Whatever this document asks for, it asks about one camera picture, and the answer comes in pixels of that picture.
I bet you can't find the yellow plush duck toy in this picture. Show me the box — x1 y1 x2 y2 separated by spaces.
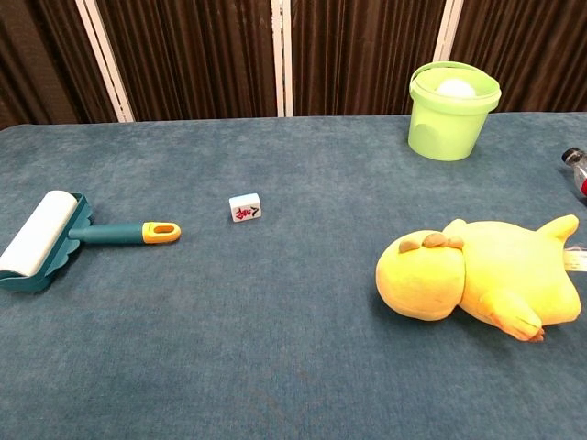
375 214 587 343

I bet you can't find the white mahjong tile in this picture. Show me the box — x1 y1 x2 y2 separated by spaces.
228 192 263 224

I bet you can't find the blue velvet tablecloth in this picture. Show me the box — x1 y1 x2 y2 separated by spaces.
0 111 587 440

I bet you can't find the green plastic bucket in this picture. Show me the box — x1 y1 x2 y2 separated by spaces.
407 61 503 162

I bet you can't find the white ball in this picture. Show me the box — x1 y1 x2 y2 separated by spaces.
436 78 478 99

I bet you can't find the teal lint roller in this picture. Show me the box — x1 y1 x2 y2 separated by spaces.
0 190 183 293

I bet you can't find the clear plastic bottle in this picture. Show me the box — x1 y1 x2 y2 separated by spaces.
561 147 587 199

